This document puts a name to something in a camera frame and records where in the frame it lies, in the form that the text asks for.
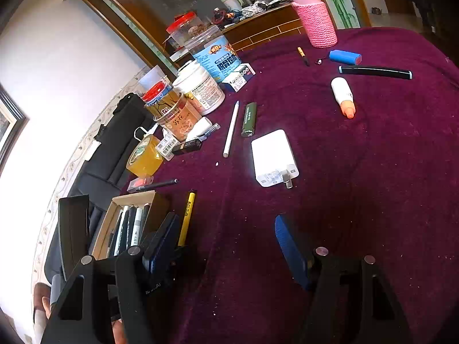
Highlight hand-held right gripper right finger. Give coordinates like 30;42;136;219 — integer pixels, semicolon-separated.
274;214;413;344

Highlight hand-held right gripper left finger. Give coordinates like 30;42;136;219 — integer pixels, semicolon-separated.
41;212;182;344

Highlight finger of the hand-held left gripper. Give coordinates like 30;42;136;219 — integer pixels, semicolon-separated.
169;244;194;267

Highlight grey black marker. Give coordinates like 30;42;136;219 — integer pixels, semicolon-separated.
134;206;145;246

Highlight thick white pen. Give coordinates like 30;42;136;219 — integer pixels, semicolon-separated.
114;208;125;257

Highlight shallow cardboard box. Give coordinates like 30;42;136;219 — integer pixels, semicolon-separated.
88;190;171;259

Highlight thin black pen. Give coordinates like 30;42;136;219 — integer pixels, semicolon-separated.
133;178;179;192

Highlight clear pen case red insert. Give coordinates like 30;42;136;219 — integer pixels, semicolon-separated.
127;175;155;192

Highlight purple tablecloth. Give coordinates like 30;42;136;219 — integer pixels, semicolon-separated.
120;27;459;344

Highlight white paper label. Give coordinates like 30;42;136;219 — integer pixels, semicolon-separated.
84;140;101;160

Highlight brown packing tape roll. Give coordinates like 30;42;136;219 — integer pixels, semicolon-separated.
125;134;166;178

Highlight black massage chair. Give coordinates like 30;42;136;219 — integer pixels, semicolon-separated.
43;92;158;287

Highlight white medicine box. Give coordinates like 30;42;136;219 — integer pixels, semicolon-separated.
156;137;180;160

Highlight black rectangular lipstick box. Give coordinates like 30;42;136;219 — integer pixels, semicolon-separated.
171;139;203;156

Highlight clear plastic tube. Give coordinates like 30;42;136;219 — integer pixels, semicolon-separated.
199;124;221;140

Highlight small white bottle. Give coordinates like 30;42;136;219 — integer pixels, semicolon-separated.
186;116;214;140

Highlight orange label jar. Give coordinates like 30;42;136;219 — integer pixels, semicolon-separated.
141;81;203;142

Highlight slim white pen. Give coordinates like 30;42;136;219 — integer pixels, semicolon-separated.
222;101;240;158

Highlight dark green marker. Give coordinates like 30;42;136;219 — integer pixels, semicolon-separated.
241;103;258;138

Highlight white plastic jar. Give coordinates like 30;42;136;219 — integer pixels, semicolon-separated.
172;60;226;115

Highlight white tube orange cap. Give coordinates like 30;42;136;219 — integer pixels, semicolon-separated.
330;77;356;120

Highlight small blue white box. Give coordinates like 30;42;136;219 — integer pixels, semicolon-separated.
221;62;256;93

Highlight blue label jar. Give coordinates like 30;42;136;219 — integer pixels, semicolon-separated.
184;25;242;83

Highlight black marker teal ends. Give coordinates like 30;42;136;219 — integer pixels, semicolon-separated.
338;65;414;80

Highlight clear jar red lid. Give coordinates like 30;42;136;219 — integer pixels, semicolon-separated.
166;11;199;52

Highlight wooden cabinet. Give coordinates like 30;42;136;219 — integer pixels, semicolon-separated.
65;0;374;79

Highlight white wall charger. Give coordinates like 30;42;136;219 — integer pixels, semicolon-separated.
251;129;300;190

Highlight dark framed wall picture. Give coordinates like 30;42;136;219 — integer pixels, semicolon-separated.
0;82;29;167

